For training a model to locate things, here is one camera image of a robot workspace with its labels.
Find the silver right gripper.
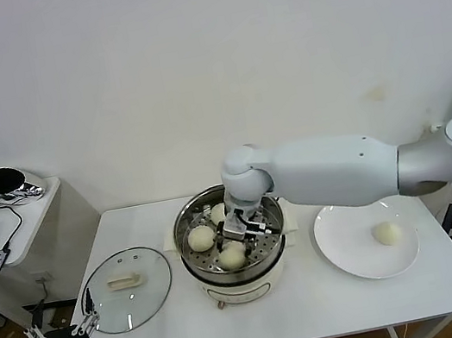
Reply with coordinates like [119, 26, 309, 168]
[210, 204, 261, 263]

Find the white steamed baozi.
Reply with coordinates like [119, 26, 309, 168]
[206, 201, 232, 228]
[369, 219, 405, 249]
[185, 223, 218, 255]
[215, 240, 249, 272]

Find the round glass pot lid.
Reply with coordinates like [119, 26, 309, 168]
[72, 241, 181, 338]

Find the perforated steel steamer basket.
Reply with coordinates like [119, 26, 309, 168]
[166, 173, 294, 293]

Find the cream electric cooker base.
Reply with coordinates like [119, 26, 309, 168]
[157, 200, 311, 319]

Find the round white plate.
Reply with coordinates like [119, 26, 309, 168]
[308, 188, 425, 290]

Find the shiny chrome headset device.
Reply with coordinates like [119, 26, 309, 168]
[0, 160, 47, 206]

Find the white wall socket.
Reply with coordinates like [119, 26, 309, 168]
[33, 272, 54, 287]

